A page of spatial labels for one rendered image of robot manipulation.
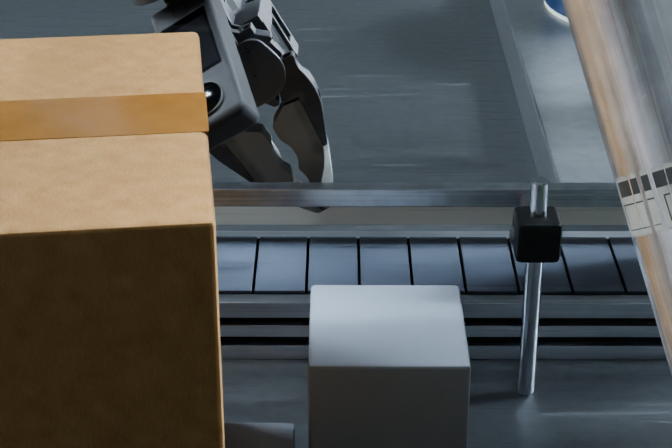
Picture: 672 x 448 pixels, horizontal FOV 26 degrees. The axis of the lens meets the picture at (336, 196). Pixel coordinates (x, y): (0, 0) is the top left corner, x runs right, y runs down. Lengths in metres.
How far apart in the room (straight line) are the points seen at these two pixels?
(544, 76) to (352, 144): 0.20
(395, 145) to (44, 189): 0.76
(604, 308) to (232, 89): 0.32
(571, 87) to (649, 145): 0.90
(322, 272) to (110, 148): 0.40
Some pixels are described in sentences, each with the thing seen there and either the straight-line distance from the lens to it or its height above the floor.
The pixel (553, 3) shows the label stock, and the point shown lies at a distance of 1.60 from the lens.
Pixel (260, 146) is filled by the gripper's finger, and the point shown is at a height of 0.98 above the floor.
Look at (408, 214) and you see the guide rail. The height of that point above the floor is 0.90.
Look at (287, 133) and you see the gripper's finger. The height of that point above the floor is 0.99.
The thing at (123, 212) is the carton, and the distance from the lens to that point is 0.64.
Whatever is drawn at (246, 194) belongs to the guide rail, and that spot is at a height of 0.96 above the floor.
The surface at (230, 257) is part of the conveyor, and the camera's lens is 1.10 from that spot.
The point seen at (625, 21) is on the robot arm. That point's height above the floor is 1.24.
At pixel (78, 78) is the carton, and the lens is 0.79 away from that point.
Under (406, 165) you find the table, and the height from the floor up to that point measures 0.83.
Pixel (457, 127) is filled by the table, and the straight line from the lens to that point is 1.44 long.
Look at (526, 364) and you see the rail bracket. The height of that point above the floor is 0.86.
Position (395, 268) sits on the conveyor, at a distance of 1.08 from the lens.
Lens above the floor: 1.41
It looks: 27 degrees down
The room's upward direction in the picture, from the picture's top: straight up
